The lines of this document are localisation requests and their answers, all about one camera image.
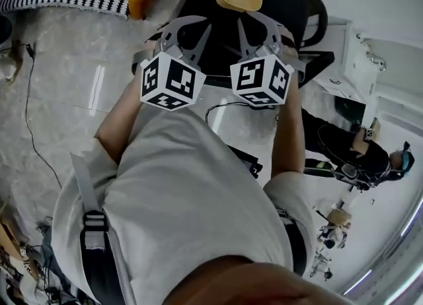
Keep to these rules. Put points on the person's left forearm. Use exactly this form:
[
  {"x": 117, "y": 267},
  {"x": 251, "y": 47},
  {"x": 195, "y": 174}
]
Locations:
[{"x": 119, "y": 125}]

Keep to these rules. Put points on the black chair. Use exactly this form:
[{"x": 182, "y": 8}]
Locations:
[{"x": 317, "y": 16}]

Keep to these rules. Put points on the metal faucet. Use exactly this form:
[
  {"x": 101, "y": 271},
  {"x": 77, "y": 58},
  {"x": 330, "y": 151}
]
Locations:
[{"x": 376, "y": 57}]

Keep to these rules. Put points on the person's grey shirt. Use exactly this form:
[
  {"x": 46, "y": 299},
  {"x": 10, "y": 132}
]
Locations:
[{"x": 185, "y": 198}]

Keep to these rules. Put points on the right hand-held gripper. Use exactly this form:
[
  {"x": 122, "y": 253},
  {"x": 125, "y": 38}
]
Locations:
[{"x": 251, "y": 77}]

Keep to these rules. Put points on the person's right hand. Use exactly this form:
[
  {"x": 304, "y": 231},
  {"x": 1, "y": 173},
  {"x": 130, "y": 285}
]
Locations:
[{"x": 290, "y": 49}]

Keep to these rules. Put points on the person's face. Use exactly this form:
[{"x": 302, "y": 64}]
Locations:
[{"x": 251, "y": 284}]

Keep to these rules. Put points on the black waist pack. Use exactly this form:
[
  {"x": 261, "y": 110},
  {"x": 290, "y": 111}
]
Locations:
[{"x": 246, "y": 161}]

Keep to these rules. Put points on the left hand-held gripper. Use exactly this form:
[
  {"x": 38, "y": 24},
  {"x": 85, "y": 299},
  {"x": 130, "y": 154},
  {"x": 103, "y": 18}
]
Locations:
[{"x": 172, "y": 81}]

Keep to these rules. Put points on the white sink counter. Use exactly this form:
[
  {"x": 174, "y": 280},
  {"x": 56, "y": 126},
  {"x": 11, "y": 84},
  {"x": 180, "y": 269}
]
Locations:
[{"x": 357, "y": 49}]

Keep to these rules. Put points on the person's right forearm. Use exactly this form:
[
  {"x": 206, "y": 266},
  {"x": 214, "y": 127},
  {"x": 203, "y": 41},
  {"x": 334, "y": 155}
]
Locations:
[{"x": 287, "y": 138}]

